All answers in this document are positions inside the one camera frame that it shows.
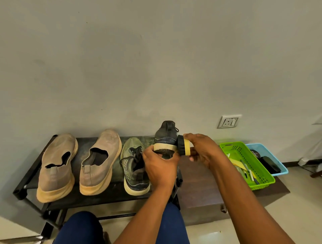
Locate person's right hand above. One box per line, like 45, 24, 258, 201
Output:
183, 133, 227, 171

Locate person's left hand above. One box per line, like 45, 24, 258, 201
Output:
142, 145, 181, 191

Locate yellow-edged shoe shine sponge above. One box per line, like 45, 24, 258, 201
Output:
177, 135, 195, 157

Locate green sneaker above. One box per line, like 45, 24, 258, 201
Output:
119, 137, 151, 196
153, 120, 179, 160

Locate yellow sticky note pad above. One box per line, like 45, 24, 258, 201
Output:
229, 158, 243, 171

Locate beige suede shoe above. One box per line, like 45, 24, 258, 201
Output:
79, 129, 122, 196
36, 133, 79, 203

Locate person's right forearm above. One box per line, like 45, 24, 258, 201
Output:
212, 161, 296, 244

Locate person's left forearm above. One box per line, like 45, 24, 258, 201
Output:
113, 185, 176, 244

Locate dark brown low bench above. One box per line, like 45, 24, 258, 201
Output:
176, 150, 291, 227

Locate green plastic basket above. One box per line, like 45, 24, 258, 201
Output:
219, 141, 276, 191

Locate light blue plastic basket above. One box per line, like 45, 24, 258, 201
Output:
245, 143, 289, 177

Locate black metal shoe rack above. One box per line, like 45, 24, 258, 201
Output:
13, 134, 183, 239

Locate dark blue trousers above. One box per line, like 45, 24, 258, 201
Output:
53, 202, 191, 244

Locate grey furniture base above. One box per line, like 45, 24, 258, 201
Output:
298, 156, 315, 167

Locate white wall socket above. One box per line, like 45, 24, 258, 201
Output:
217, 114, 243, 129

